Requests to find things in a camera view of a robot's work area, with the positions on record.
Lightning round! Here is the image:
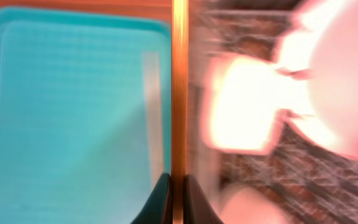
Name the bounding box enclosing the grey dishwasher rack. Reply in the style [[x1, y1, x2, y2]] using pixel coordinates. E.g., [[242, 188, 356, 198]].
[[191, 1, 358, 223]]

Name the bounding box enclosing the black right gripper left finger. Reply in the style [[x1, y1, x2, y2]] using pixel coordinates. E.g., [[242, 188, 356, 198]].
[[131, 173, 173, 224]]

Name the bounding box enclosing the wooden chopstick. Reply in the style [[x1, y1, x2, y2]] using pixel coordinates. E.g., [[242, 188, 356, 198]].
[[171, 0, 189, 224]]

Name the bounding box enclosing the small pink bowl with crumbs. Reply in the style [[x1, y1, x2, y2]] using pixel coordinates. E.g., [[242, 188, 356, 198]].
[[200, 54, 314, 155]]

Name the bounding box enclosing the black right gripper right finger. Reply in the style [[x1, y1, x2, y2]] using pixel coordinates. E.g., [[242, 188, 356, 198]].
[[183, 175, 223, 224]]

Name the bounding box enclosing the teal serving tray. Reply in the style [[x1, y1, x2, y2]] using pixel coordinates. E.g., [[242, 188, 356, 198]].
[[0, 7, 171, 224]]

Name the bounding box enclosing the white paper cup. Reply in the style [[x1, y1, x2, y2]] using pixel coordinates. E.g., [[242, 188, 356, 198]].
[[212, 184, 291, 224]]

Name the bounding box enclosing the large pink plate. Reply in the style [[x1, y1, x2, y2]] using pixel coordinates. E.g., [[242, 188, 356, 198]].
[[275, 0, 358, 161]]

